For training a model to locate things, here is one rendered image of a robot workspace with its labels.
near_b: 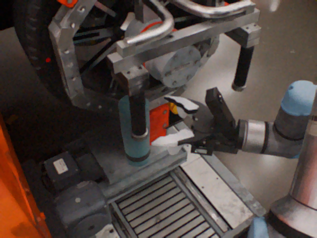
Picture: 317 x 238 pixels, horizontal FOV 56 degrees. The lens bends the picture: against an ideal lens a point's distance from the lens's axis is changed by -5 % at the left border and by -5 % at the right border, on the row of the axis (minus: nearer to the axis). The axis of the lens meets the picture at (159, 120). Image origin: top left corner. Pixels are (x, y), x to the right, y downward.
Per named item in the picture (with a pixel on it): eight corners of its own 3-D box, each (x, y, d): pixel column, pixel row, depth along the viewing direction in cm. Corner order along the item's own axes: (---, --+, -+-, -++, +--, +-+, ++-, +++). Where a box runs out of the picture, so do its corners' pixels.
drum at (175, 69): (160, 45, 101) (161, 5, 90) (201, 80, 89) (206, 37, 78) (122, 59, 96) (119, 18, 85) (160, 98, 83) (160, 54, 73)
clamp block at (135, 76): (129, 68, 73) (128, 49, 69) (149, 89, 68) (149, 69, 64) (110, 75, 71) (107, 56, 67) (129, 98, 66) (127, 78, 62)
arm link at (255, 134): (265, 139, 65) (264, 112, 70) (244, 136, 65) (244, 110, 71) (257, 160, 70) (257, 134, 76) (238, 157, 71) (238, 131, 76)
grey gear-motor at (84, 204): (80, 170, 151) (63, 122, 125) (120, 240, 127) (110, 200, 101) (46, 187, 144) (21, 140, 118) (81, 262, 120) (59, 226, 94)
